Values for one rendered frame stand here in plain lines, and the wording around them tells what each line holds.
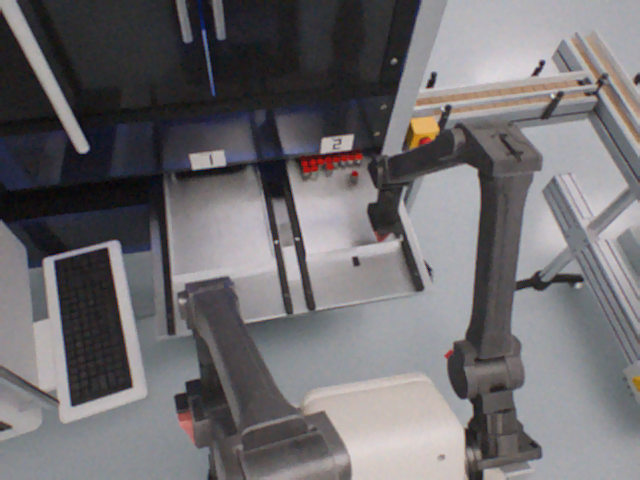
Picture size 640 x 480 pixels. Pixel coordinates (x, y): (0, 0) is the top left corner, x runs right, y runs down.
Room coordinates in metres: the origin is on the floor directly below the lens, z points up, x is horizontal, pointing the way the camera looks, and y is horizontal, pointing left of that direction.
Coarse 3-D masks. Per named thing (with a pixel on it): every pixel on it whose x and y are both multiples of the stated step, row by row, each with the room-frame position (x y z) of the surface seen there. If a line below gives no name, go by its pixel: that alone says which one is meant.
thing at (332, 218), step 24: (288, 168) 0.91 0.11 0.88; (360, 168) 0.94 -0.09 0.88; (312, 192) 0.84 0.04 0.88; (336, 192) 0.85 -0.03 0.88; (360, 192) 0.86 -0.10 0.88; (312, 216) 0.76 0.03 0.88; (336, 216) 0.77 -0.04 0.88; (360, 216) 0.78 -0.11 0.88; (312, 240) 0.68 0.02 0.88; (336, 240) 0.69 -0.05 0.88; (360, 240) 0.70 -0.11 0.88; (384, 240) 0.71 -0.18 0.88
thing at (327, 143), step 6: (324, 138) 0.90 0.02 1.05; (330, 138) 0.90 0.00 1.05; (336, 138) 0.91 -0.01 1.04; (342, 138) 0.91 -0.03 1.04; (348, 138) 0.92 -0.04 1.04; (324, 144) 0.90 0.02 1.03; (330, 144) 0.90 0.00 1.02; (342, 144) 0.91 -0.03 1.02; (348, 144) 0.92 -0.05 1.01; (324, 150) 0.90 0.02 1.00; (330, 150) 0.90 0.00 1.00; (336, 150) 0.91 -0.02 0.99; (342, 150) 0.91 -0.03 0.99
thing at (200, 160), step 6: (192, 156) 0.79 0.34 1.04; (198, 156) 0.79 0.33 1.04; (204, 156) 0.80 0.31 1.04; (216, 156) 0.81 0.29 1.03; (222, 156) 0.81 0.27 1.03; (192, 162) 0.79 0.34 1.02; (198, 162) 0.79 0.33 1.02; (204, 162) 0.80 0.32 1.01; (216, 162) 0.81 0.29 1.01; (222, 162) 0.81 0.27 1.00; (198, 168) 0.79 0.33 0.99
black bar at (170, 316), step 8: (160, 200) 0.74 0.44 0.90; (160, 208) 0.71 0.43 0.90; (160, 216) 0.69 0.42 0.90; (160, 224) 0.66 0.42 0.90; (168, 256) 0.57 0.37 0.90; (168, 264) 0.55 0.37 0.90; (168, 272) 0.53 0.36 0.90; (168, 280) 0.51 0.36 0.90; (168, 288) 0.49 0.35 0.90; (168, 296) 0.47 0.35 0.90; (168, 304) 0.45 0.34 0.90; (168, 312) 0.43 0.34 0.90; (168, 320) 0.41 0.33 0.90; (168, 328) 0.39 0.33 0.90
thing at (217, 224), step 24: (216, 168) 0.88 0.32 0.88; (240, 168) 0.89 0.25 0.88; (168, 192) 0.78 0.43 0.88; (192, 192) 0.79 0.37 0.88; (216, 192) 0.80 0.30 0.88; (240, 192) 0.81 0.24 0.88; (168, 216) 0.69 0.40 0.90; (192, 216) 0.71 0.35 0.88; (216, 216) 0.72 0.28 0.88; (240, 216) 0.73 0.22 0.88; (264, 216) 0.74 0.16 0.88; (168, 240) 0.61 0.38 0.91; (192, 240) 0.64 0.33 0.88; (216, 240) 0.65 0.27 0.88; (240, 240) 0.66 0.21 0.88; (264, 240) 0.66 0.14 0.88; (192, 264) 0.57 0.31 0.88; (216, 264) 0.58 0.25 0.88; (240, 264) 0.57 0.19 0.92; (264, 264) 0.59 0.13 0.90
